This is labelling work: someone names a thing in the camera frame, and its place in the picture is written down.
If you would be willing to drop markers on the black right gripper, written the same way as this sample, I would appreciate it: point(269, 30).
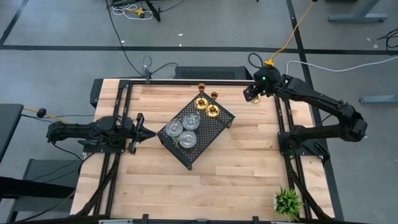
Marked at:
point(267, 81)

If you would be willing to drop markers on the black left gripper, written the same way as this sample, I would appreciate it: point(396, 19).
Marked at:
point(133, 130)

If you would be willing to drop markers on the gold candlestick holder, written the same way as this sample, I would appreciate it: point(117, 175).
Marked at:
point(201, 104)
point(257, 100)
point(212, 111)

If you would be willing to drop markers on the silver tin candle can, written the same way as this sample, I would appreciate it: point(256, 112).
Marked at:
point(190, 122)
point(174, 128)
point(187, 139)

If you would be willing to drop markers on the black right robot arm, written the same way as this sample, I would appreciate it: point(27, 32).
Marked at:
point(326, 105)

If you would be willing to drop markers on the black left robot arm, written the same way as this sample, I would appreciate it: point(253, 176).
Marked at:
point(81, 132)

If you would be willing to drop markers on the black computer case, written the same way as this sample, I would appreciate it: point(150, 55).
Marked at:
point(211, 73)

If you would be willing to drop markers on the black perforated metal riser shelf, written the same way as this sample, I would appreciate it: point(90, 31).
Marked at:
point(211, 133)

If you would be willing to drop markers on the grey table foot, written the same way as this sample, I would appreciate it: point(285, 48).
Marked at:
point(379, 99)
point(357, 18)

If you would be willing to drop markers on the small green potted plant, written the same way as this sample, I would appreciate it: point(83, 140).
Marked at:
point(287, 203)

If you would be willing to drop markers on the black beam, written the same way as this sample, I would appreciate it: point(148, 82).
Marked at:
point(25, 188)

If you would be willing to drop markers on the black desk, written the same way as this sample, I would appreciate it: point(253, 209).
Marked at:
point(7, 124)

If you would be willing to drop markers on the black aluminium table frame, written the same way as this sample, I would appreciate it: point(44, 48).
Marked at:
point(174, 82)

